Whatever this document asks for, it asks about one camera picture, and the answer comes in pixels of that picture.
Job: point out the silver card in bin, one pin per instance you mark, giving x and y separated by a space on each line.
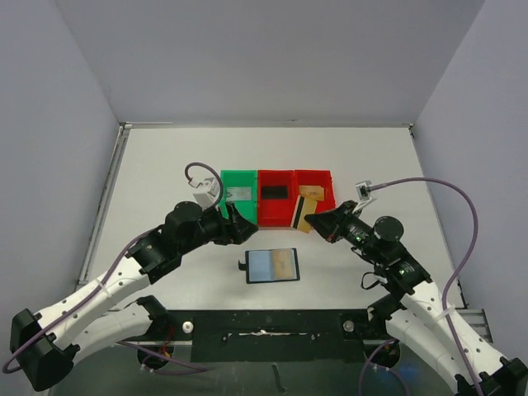
239 193

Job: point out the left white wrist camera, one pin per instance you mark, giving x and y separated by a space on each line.
206 191

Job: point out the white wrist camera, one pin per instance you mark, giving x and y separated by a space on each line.
206 191
363 190

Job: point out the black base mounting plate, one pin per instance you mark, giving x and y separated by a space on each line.
269 335

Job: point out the black card in bin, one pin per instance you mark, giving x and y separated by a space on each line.
274 193

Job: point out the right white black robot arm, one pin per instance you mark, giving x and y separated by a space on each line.
413 313

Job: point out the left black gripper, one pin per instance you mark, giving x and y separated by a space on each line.
228 227

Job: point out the black leather card holder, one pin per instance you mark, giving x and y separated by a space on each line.
258 266

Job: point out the red plastic bin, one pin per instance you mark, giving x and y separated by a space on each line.
316 185
275 201

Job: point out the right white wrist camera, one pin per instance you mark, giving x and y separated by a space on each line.
363 190

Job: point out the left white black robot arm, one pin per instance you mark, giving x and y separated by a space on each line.
47 344

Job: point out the gold card in bin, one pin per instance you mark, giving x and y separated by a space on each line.
312 192

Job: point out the gold card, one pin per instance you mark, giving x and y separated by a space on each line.
312 192
283 264
303 206

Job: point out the green plastic bin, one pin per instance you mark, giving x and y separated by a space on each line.
232 178

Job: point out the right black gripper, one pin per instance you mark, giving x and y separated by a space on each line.
339 224

